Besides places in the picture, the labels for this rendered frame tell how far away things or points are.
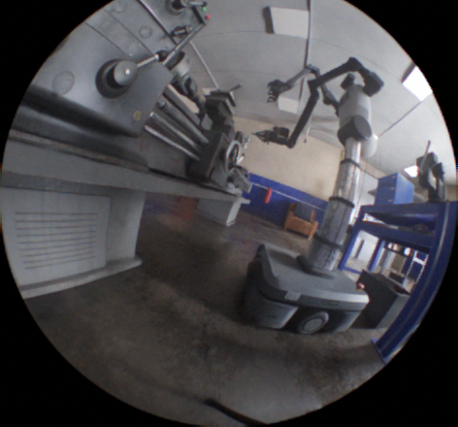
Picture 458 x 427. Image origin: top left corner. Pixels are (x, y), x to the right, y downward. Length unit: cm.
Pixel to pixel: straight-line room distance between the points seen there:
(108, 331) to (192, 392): 29
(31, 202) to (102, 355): 43
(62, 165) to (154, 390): 55
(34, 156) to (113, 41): 29
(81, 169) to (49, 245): 28
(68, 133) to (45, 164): 20
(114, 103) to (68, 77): 14
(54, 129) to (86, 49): 25
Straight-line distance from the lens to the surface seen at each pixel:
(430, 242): 109
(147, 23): 68
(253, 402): 56
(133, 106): 43
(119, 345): 54
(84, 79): 39
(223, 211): 218
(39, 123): 55
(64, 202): 51
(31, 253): 58
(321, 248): 79
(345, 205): 83
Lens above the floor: 50
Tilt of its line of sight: 3 degrees down
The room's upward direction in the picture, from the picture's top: 20 degrees clockwise
